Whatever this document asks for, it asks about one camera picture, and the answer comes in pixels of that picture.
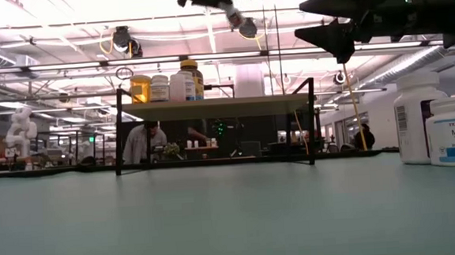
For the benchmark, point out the green table mat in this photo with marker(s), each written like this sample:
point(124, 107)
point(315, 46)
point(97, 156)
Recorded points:
point(257, 220)

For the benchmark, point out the translucent bottle with pink pills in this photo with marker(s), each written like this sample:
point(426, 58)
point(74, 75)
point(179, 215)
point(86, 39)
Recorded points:
point(177, 89)

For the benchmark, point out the green potted plant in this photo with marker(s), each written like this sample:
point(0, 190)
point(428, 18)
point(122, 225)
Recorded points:
point(171, 149)

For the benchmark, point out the amber pill vial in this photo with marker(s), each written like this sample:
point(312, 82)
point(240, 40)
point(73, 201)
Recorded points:
point(140, 91)

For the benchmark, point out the large white barcode bottle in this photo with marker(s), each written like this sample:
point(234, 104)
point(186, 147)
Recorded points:
point(411, 132)

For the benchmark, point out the yellow fish oil bottle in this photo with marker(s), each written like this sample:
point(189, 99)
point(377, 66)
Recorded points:
point(200, 83)

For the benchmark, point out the person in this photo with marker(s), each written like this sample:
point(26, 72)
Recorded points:
point(364, 139)
point(198, 131)
point(141, 144)

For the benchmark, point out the white round pillar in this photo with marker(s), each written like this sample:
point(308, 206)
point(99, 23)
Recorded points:
point(249, 80)

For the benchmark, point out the wooden shelf with black legs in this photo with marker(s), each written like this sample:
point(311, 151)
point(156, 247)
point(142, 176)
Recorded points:
point(218, 108)

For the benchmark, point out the green exit sign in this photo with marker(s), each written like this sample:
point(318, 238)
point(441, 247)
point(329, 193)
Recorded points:
point(91, 139)

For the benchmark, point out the black table frame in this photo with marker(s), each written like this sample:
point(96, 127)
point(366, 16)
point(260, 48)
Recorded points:
point(56, 172)

